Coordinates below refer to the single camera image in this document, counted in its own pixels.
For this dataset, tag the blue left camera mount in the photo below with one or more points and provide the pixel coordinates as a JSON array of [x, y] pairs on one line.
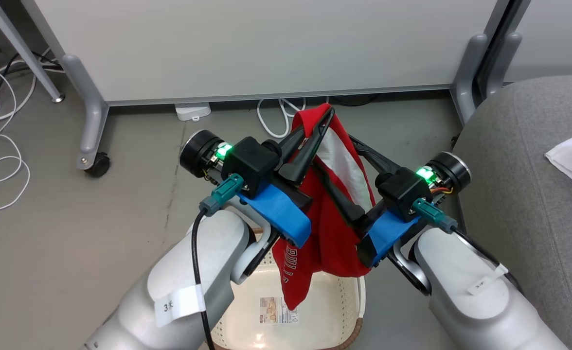
[[281, 209]]

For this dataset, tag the grey fabric sofa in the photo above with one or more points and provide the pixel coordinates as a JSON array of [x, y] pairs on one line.
[[524, 218]]

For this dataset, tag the grey metal table leg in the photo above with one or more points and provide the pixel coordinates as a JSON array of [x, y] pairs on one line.
[[23, 48]]

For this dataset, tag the red and white shirt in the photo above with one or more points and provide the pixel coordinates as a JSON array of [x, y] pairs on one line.
[[334, 243]]

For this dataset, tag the blue right camera mount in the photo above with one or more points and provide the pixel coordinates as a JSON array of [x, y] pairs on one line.
[[388, 233]]

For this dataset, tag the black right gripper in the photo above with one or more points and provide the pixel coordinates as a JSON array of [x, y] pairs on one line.
[[449, 172]]

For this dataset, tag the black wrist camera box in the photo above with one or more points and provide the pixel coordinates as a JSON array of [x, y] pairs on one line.
[[249, 163], [402, 192]]

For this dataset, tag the black caster wheel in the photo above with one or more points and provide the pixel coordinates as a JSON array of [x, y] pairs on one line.
[[98, 165]]

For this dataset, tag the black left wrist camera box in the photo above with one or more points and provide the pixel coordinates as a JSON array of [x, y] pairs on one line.
[[249, 163]]

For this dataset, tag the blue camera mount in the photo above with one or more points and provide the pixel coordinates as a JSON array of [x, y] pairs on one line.
[[388, 233], [281, 209]]

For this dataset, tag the grey partition leg with caster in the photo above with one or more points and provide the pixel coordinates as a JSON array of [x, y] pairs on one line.
[[94, 121]]

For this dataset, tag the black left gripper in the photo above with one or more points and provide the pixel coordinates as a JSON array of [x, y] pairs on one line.
[[198, 153]]

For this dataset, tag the white cloth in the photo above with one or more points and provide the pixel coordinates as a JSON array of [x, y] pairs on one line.
[[570, 158]]

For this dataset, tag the small white partition panel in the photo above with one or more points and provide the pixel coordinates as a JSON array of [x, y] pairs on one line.
[[558, 34]]

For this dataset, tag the large white partition panel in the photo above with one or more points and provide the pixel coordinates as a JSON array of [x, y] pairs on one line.
[[266, 43]]

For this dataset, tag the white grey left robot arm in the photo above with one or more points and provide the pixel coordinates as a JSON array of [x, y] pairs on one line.
[[169, 272]]

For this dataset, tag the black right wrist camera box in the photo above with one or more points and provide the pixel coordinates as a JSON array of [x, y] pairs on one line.
[[402, 192]]

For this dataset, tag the white perforated laundry basket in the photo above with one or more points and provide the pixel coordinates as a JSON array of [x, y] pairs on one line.
[[325, 311]]

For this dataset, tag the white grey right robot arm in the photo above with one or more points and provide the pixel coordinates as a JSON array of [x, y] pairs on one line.
[[461, 311]]

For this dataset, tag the white power strip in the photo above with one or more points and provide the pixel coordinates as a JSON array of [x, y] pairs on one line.
[[193, 112]]

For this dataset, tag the grey partition foot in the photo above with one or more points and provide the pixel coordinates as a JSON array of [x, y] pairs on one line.
[[471, 73], [505, 58]]

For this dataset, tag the printed sticker in basket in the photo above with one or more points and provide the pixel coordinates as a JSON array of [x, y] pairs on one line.
[[278, 311]]

